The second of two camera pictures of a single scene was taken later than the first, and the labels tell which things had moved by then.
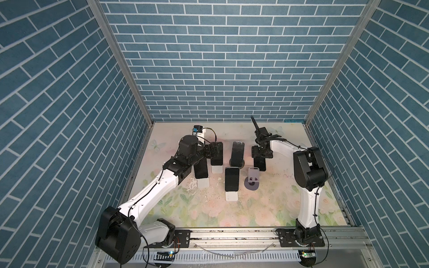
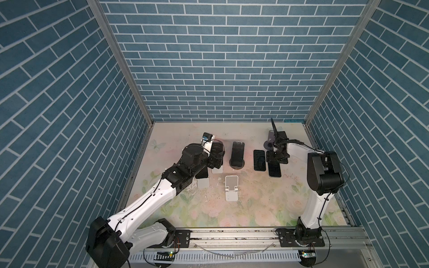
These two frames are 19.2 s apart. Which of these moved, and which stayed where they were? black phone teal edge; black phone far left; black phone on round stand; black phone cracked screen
Moved: black phone teal edge
Stayed: black phone cracked screen; black phone on round stand; black phone far left
